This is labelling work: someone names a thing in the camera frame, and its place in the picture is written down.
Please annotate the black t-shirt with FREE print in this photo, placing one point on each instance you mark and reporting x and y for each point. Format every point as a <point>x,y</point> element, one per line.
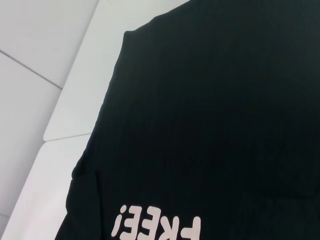
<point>212,112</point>

